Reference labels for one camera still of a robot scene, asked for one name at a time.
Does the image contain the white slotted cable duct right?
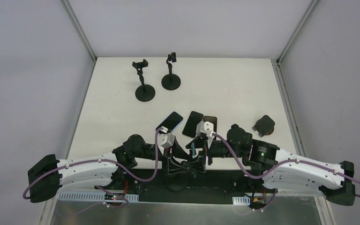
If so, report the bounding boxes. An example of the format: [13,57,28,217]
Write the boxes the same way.
[232,196,251,206]

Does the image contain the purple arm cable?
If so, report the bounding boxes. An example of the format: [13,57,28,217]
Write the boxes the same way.
[212,133,360,215]
[22,127,168,209]

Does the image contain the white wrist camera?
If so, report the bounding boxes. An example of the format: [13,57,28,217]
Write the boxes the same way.
[157,127,175,154]
[196,121,216,149]

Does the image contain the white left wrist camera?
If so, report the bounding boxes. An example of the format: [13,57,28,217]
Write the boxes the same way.
[157,127,175,154]

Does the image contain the white slotted cable duct left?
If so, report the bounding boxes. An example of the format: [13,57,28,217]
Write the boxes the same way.
[58,190,139,203]

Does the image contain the black phone stand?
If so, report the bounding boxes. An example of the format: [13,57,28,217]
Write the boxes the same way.
[161,52,181,90]
[132,59,156,102]
[164,173,189,193]

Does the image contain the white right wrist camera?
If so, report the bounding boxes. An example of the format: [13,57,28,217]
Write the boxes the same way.
[196,121,216,149]

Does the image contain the blue-cased phone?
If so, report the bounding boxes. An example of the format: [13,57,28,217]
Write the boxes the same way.
[155,112,184,131]

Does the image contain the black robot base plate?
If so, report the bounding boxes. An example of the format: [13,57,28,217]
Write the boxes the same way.
[104,170,263,204]

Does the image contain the blue phone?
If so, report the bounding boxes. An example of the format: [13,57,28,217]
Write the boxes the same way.
[191,142,197,158]

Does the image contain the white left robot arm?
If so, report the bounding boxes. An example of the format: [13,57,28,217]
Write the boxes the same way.
[22,133,206,203]

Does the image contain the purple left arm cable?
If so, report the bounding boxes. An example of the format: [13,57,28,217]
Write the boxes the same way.
[22,127,168,209]

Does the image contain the small black brown wedge stand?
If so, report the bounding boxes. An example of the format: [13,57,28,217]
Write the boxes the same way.
[252,115,275,137]

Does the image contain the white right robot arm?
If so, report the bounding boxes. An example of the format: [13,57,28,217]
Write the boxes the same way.
[186,122,356,206]

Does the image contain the silver phone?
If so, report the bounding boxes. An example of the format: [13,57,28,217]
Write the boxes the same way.
[182,111,204,138]

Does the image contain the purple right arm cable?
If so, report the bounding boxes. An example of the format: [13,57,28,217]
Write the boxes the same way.
[212,133,360,215]

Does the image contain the black phone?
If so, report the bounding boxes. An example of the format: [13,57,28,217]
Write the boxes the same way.
[203,116,218,132]

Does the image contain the white slotted cable duct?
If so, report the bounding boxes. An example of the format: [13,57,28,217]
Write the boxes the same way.
[58,190,139,203]
[232,196,251,206]

